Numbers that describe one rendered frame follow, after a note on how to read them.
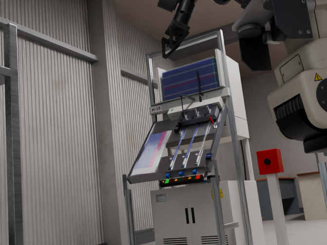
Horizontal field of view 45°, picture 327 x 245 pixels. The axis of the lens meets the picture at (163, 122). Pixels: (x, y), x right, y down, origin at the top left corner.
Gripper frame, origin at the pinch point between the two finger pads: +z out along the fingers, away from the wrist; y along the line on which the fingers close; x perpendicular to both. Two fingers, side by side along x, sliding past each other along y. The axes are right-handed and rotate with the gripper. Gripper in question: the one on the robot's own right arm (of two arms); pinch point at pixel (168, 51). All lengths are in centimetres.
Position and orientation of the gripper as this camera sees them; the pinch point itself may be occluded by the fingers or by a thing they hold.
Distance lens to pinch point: 138.3
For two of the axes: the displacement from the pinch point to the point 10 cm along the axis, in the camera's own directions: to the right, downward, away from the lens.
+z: -3.5, 9.0, -2.5
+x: 9.0, 4.0, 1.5
